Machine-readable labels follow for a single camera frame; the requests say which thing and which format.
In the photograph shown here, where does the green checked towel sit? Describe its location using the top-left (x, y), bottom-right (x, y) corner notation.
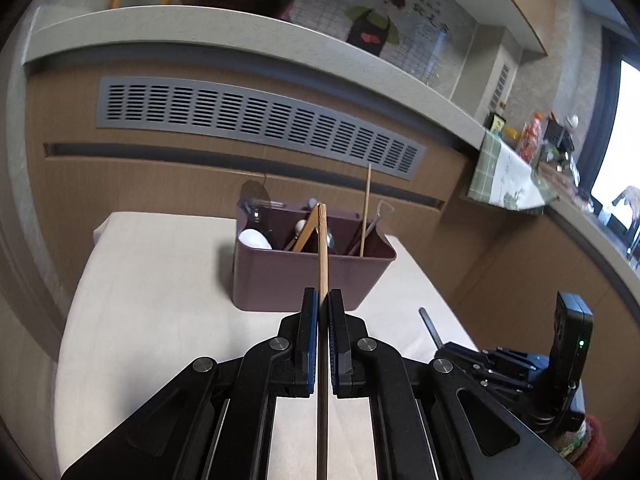
top-left (466, 132), bottom-right (559, 214)

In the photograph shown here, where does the black smiley-handle spoon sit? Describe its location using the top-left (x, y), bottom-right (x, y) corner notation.
top-left (326, 229), bottom-right (336, 255)

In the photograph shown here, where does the orange-cap bottle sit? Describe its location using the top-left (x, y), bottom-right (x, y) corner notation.
top-left (516, 112), bottom-right (544, 164)

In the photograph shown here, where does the grey ventilation grille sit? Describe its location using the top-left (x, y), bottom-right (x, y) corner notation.
top-left (96, 76), bottom-right (426, 180)

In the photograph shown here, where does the beige tablecloth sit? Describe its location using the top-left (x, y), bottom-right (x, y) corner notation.
top-left (53, 212), bottom-right (475, 479)

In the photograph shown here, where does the wooden chopstick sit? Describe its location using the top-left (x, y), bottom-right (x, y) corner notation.
top-left (358, 162), bottom-right (372, 257)
top-left (317, 203), bottom-right (330, 480)

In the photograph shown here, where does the cartoon wall sticker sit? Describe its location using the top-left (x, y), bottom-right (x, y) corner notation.
top-left (281, 0), bottom-right (449, 56)

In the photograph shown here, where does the wooden spoon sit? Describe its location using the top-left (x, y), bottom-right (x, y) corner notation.
top-left (292, 204), bottom-right (319, 252)

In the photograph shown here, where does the white ball-end utensil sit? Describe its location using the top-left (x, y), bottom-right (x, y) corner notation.
top-left (294, 219), bottom-right (307, 238)

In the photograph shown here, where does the maroon plastic utensil caddy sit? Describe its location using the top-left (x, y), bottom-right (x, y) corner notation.
top-left (232, 205), bottom-right (396, 312)

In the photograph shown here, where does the right hand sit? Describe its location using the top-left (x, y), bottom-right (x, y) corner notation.
top-left (551, 415), bottom-right (615, 479)

